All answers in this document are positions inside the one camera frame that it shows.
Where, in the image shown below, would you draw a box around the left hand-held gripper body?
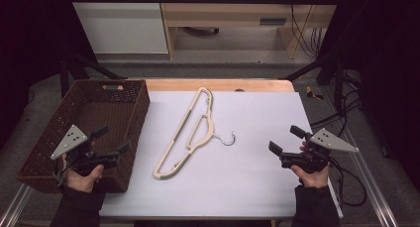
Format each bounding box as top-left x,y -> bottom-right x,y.
50,124 -> 120,175

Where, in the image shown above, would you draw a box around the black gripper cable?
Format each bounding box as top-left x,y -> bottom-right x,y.
328,156 -> 368,207

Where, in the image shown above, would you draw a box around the brown woven basket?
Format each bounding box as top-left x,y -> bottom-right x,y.
16,78 -> 152,194

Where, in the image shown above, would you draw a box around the wooden desk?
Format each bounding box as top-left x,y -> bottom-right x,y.
157,0 -> 343,60

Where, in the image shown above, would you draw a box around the white cabinet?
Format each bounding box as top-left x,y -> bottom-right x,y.
67,0 -> 169,56

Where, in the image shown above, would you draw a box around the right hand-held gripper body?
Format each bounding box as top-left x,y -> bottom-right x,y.
279,127 -> 361,174

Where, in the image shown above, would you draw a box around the dark curtain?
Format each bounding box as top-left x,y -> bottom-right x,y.
316,0 -> 420,185
0,0 -> 100,149

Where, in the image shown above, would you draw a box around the yellow and black tool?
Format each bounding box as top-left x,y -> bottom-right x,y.
305,85 -> 325,101

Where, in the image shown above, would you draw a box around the black hanging cables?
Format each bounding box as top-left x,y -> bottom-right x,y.
286,0 -> 326,58

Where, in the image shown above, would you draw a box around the black floor cables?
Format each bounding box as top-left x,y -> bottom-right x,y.
310,71 -> 365,129

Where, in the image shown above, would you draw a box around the black metal stand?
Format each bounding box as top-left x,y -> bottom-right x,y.
283,52 -> 347,112
58,52 -> 127,97

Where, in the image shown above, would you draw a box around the white table sheet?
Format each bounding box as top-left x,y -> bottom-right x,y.
98,90 -> 345,220

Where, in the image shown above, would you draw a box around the person's right hand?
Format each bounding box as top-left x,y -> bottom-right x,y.
290,163 -> 332,189

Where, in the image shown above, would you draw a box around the person's left hand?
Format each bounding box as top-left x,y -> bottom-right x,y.
61,156 -> 105,193

